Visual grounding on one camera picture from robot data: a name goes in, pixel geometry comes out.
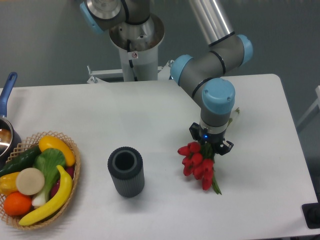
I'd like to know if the green bok choy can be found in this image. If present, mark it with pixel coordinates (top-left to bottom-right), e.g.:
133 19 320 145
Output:
32 148 66 209

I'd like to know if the orange fruit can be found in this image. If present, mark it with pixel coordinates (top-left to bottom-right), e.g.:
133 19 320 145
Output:
3 191 32 216

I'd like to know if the beige round disc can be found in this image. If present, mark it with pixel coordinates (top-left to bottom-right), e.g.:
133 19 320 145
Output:
15 167 45 196

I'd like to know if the yellow plastic banana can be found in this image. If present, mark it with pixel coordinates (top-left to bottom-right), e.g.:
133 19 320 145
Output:
18 165 70 226

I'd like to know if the yellow squash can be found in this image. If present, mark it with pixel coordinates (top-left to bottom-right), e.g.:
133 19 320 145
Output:
38 135 76 167

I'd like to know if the woven wicker basket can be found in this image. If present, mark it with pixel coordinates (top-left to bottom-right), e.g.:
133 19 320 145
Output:
0 130 81 231

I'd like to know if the dark grey ribbed vase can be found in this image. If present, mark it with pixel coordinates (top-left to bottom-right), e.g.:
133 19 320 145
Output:
107 146 145 198

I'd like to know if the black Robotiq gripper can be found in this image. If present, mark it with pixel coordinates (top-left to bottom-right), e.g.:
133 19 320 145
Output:
189 121 234 156

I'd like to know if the purple vegetable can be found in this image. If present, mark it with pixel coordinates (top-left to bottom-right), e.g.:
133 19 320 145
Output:
49 166 75 199

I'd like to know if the red tulip bouquet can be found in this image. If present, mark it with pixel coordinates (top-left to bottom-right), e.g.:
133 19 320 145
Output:
177 140 222 195

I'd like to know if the white frame at right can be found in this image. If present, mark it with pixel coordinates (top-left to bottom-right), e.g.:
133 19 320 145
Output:
296 85 320 133

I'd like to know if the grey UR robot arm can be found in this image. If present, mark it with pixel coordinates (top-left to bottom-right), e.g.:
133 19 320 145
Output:
80 0 253 155

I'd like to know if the black device at edge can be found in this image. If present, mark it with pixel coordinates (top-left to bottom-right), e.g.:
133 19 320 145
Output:
301 202 320 229

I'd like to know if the blue handled saucepan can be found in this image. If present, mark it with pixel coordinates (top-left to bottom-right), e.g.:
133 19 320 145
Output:
0 72 21 169

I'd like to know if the green cucumber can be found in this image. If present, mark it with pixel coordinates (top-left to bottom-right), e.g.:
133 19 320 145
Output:
0 145 41 177

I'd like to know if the yellow bell pepper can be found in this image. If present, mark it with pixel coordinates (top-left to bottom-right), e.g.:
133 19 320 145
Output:
0 172 20 196

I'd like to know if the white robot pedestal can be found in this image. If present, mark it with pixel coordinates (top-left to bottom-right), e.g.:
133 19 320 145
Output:
87 47 174 84

